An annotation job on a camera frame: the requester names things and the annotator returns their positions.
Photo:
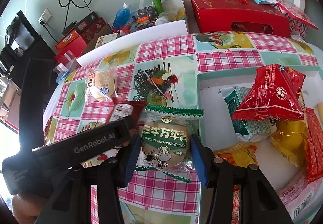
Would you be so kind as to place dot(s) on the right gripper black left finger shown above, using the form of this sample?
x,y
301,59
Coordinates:
x,y
70,202

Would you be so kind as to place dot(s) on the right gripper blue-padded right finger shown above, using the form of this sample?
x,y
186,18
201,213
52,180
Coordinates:
x,y
259,202

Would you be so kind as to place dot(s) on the pink barcode snack packet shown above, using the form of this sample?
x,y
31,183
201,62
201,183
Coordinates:
x,y
298,193

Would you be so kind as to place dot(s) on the yellow soft bread pack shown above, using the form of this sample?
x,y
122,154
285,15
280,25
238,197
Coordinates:
x,y
290,140

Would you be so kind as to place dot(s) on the red patterned snack pack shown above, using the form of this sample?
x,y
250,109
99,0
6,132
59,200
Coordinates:
x,y
314,155

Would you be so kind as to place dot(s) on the green round biscuit pack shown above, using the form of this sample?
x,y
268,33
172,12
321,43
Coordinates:
x,y
165,140

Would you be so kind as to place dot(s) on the red puffy snack bag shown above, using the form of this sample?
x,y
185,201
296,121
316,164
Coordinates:
x,y
275,93

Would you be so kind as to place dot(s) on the cream jelly cup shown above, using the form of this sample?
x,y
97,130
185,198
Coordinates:
x,y
320,110

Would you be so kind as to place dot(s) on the person's left hand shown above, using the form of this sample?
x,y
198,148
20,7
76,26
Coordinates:
x,y
27,207

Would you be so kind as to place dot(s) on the white tray with teal rim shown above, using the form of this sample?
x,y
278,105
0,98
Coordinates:
x,y
257,131

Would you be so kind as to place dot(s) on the clear wrapped small cake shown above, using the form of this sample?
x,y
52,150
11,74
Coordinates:
x,y
101,84

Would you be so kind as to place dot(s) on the clear acrylic box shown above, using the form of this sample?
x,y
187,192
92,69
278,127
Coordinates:
x,y
67,63

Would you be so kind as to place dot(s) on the orange red flat box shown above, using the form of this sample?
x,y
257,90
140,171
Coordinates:
x,y
68,38

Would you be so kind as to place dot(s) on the dark red box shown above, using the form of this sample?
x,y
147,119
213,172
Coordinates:
x,y
87,28

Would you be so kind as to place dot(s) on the pink plaid picture tablecloth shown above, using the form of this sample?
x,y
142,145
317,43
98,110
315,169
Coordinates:
x,y
203,63

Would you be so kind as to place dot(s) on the blue liquid bottle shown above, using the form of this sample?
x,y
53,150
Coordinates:
x,y
121,18

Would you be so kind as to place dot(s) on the white foam board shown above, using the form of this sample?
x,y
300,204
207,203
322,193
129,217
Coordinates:
x,y
162,31

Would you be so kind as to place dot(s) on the pink red patterned gift box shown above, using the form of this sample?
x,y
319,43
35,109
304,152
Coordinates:
x,y
299,22

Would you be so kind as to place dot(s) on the large red gift box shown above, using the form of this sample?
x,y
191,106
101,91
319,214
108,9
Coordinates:
x,y
239,16

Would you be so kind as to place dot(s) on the colourful toy pile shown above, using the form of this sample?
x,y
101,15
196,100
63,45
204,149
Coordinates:
x,y
142,19

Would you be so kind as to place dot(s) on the white wall socket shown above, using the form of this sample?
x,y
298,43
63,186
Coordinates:
x,y
45,17

